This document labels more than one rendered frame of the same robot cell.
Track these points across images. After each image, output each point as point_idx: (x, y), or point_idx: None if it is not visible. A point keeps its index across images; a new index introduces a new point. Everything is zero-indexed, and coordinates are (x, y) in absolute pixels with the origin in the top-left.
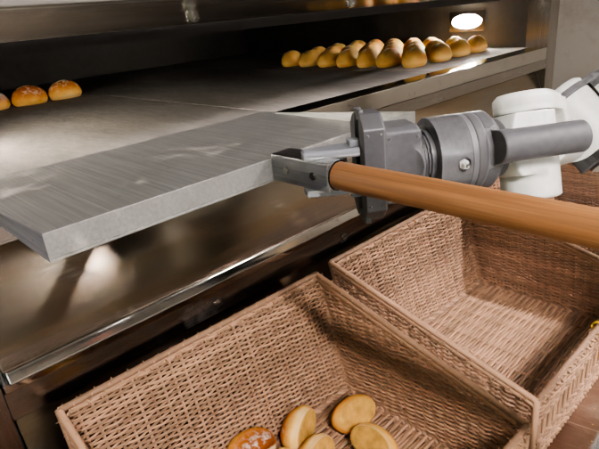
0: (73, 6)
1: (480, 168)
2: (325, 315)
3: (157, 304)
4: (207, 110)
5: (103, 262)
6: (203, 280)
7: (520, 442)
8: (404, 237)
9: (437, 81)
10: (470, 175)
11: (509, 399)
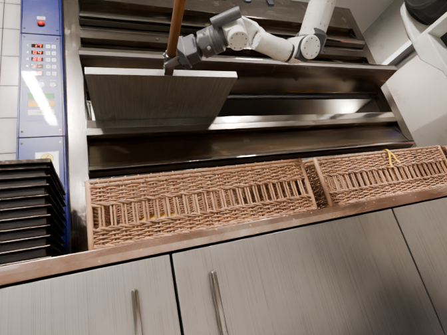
0: (123, 58)
1: (209, 32)
2: (242, 194)
3: (150, 161)
4: None
5: (136, 150)
6: (172, 159)
7: (291, 163)
8: None
9: (306, 116)
10: (207, 36)
11: (307, 171)
